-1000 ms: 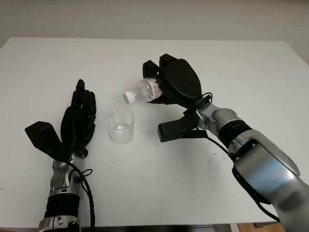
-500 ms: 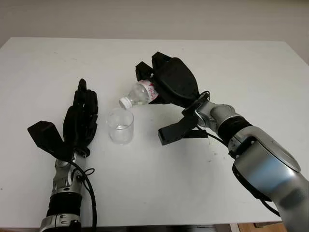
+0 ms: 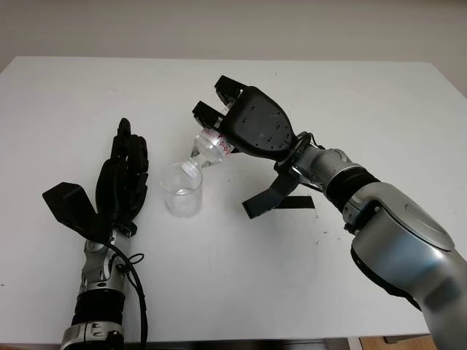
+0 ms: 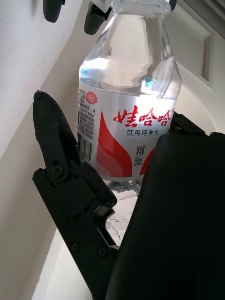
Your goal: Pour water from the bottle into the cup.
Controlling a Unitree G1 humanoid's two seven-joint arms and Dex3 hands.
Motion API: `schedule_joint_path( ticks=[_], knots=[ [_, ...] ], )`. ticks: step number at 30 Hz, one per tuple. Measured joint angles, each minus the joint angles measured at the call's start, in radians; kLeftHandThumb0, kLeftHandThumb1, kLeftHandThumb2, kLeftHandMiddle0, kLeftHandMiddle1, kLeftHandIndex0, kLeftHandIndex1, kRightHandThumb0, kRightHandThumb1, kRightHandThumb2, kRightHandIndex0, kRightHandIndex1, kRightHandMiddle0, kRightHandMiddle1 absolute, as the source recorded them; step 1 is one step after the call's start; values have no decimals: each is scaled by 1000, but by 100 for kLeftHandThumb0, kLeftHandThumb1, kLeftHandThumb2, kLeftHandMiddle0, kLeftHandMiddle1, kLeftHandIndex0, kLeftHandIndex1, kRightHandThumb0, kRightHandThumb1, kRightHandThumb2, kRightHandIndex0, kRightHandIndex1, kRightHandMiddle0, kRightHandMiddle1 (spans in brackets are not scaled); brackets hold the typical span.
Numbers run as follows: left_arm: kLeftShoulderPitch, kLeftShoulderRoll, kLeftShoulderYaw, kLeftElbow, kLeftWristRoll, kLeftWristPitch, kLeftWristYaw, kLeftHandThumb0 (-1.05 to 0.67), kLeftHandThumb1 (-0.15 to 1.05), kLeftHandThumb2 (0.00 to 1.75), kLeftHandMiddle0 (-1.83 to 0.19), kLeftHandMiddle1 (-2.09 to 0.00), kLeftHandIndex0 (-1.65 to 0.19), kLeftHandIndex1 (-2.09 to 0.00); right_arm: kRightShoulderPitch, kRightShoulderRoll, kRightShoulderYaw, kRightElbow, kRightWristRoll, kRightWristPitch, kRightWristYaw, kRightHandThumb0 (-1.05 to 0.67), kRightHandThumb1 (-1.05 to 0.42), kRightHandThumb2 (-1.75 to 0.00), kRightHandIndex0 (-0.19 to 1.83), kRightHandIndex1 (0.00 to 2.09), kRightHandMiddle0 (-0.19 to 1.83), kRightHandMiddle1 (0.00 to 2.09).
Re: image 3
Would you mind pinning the clear plastic water bottle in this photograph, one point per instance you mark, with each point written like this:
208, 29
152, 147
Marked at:
209, 147

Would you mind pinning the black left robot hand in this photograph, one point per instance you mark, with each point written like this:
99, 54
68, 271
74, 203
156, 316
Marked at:
116, 186

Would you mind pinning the clear glass cup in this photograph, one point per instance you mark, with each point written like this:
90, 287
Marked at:
182, 197

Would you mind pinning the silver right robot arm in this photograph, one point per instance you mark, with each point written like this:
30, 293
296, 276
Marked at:
401, 237

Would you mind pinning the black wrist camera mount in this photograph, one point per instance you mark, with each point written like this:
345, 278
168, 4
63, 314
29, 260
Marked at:
69, 204
270, 197

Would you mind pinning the black tape strip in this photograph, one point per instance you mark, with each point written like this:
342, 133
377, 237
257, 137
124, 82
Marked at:
299, 202

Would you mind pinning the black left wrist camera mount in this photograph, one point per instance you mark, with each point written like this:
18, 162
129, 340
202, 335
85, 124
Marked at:
69, 204

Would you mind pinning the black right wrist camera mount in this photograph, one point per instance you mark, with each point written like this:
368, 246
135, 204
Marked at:
270, 197

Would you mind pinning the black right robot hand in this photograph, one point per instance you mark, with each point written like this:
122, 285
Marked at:
259, 124

